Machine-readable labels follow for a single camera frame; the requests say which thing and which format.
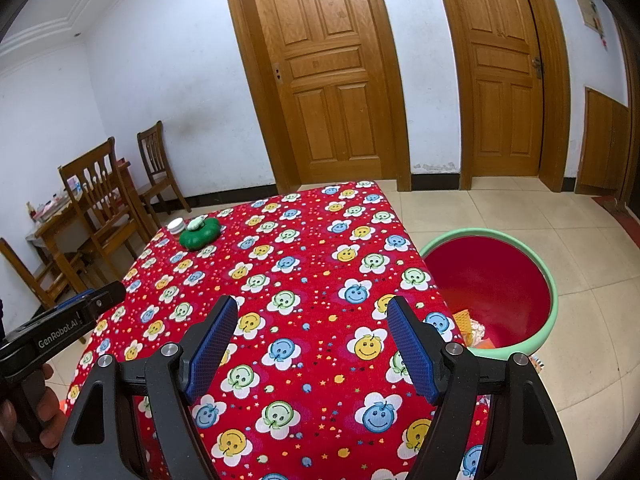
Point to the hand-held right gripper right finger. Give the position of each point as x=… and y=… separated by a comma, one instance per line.
x=412, y=350

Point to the wall poster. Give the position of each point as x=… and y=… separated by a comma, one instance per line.
x=585, y=10

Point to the red flower printed tablecloth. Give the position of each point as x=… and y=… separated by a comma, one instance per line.
x=310, y=270

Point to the wooden doorway frame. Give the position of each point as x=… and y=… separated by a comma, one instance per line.
x=627, y=150

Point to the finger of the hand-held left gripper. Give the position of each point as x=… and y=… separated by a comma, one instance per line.
x=107, y=297

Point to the wooden slat-back chair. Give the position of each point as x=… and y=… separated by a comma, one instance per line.
x=87, y=170
x=20, y=265
x=152, y=145

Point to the red floor mat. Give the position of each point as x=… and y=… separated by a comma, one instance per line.
x=620, y=215

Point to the wooden panelled door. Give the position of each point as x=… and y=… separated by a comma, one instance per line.
x=325, y=85
x=505, y=85

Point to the person's left hand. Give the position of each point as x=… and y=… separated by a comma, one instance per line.
x=52, y=410

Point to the orange snack packet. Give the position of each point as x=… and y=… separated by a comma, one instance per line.
x=462, y=325

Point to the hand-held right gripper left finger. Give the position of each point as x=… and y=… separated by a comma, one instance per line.
x=212, y=345

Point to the low wooden wall panel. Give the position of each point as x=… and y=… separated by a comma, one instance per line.
x=602, y=145

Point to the small white jar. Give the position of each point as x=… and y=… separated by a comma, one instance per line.
x=176, y=227

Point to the green plush toy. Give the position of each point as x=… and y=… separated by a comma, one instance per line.
x=200, y=236

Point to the red basin with green rim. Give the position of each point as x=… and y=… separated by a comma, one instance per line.
x=485, y=280

